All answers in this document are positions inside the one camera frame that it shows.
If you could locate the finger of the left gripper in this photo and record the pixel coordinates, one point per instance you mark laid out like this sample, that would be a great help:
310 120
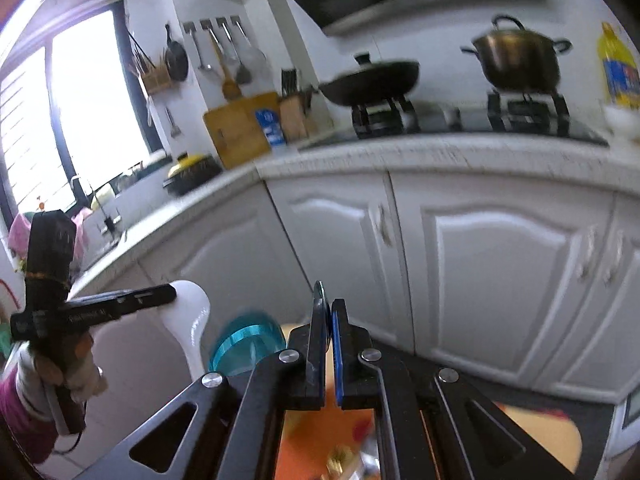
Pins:
110 306

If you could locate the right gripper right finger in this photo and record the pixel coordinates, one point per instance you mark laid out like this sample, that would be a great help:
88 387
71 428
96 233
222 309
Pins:
434 426

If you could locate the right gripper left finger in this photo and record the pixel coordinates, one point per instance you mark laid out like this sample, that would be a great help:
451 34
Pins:
225 427

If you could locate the white ceramic soup spoon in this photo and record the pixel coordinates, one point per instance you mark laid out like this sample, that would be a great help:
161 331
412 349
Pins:
159 342

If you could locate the metal spoon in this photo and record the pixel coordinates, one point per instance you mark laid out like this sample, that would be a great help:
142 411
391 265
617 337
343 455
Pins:
323 312

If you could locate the left pink sleeve forearm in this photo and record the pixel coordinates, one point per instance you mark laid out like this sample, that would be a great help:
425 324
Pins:
36 437

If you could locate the kitchen window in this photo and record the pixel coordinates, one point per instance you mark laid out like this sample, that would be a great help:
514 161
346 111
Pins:
73 115

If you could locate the left white gloved hand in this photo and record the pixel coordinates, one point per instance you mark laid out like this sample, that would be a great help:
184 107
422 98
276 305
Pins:
34 372

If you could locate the teal rimmed utensil cup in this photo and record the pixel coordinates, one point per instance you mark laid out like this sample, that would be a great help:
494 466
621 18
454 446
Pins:
245 341

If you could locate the orange patterned mat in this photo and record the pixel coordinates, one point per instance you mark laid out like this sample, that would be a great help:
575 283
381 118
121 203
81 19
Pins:
329 444

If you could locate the white cabinet door left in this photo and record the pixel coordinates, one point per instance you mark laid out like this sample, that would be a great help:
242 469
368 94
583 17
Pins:
239 254

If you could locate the white cabinet door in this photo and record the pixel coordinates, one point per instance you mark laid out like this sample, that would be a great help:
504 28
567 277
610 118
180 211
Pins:
345 232
498 267
239 254

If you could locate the yellow lidded black pot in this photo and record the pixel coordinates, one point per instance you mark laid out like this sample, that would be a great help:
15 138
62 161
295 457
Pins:
190 172

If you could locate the white cabinet door right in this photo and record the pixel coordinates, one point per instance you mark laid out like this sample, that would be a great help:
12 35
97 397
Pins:
498 267

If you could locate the wooden cutting board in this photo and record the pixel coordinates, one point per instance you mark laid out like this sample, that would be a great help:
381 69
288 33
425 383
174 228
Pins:
235 132

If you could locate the white cabinet door middle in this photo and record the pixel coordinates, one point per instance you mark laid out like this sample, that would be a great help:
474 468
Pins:
345 232

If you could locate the blue white carton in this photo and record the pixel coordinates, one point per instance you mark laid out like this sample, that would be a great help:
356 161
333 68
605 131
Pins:
270 123

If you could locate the hanging wooden spatula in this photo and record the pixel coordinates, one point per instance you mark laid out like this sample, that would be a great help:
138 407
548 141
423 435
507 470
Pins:
229 87

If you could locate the hanging metal ladle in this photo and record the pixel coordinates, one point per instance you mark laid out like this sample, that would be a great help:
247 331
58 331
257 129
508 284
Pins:
203 66

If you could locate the hanging black frying pan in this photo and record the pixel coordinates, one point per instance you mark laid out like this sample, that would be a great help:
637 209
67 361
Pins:
175 57

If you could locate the wooden knife block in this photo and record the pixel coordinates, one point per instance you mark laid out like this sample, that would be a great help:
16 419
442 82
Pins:
295 104

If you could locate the hanging metal skimmer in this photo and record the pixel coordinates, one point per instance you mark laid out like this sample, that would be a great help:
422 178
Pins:
254 59

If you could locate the black gas stove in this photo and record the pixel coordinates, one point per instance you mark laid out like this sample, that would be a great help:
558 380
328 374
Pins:
503 113

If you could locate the black wok with lid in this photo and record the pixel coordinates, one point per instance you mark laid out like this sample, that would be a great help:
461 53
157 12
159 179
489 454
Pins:
372 83

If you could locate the steel stock pot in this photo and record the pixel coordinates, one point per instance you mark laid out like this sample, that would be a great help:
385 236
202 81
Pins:
517 59

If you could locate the yellow cooking oil bottle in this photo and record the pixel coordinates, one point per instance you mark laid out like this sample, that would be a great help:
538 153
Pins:
620 72

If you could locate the wall chopstick holder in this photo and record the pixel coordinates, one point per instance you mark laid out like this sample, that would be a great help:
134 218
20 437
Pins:
153 76

